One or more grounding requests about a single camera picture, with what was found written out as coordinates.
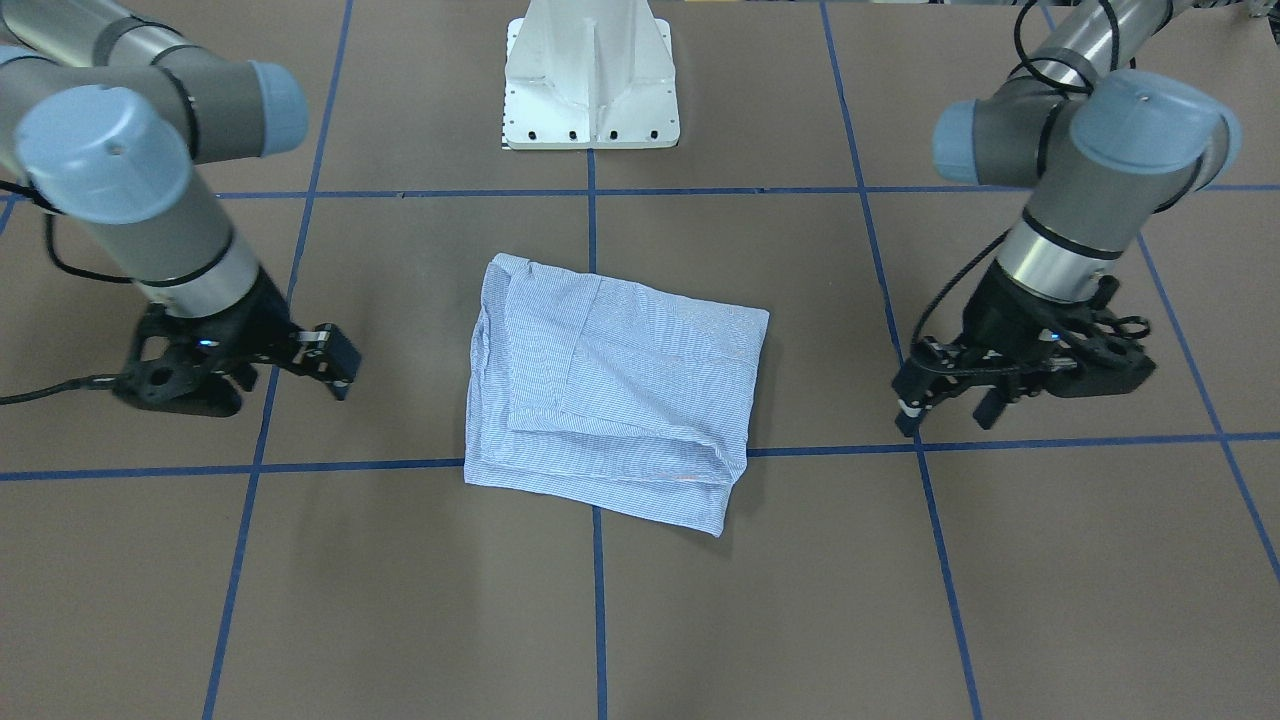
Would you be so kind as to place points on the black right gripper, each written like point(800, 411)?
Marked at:
point(252, 322)

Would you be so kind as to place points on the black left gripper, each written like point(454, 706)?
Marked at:
point(1000, 312)

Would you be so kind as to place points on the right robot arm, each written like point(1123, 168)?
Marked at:
point(106, 116)

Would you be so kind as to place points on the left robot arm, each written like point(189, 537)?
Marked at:
point(1101, 146)

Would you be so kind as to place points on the blue striped button shirt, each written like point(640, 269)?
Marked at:
point(610, 393)

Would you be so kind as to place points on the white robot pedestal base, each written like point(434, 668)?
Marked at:
point(589, 75)

